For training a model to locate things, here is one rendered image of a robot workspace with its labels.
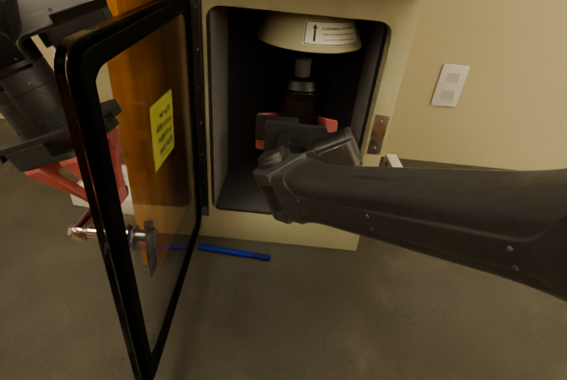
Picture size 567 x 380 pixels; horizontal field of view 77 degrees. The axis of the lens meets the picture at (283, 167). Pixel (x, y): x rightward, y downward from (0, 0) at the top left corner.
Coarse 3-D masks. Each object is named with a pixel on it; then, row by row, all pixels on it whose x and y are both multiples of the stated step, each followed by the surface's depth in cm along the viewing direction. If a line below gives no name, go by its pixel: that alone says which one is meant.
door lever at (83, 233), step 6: (84, 216) 35; (90, 216) 35; (78, 222) 34; (84, 222) 34; (90, 222) 35; (72, 228) 34; (78, 228) 34; (84, 228) 34; (90, 228) 34; (72, 234) 34; (78, 234) 34; (84, 234) 34; (90, 234) 34; (96, 234) 34; (78, 240) 34; (84, 240) 34
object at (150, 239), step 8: (136, 224) 35; (144, 224) 35; (152, 224) 35; (136, 232) 34; (144, 232) 34; (152, 232) 34; (136, 240) 34; (144, 240) 34; (152, 240) 34; (152, 248) 35; (152, 256) 36; (152, 264) 36; (152, 272) 36
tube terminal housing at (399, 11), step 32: (224, 0) 49; (256, 0) 48; (288, 0) 48; (320, 0) 48; (352, 0) 48; (384, 0) 47; (416, 0) 47; (384, 64) 55; (384, 96) 54; (224, 224) 70; (256, 224) 69; (288, 224) 69; (320, 224) 69
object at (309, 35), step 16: (272, 16) 55; (288, 16) 53; (304, 16) 52; (320, 16) 52; (272, 32) 55; (288, 32) 53; (304, 32) 52; (320, 32) 52; (336, 32) 53; (352, 32) 55; (288, 48) 53; (304, 48) 53; (320, 48) 53; (336, 48) 53; (352, 48) 55
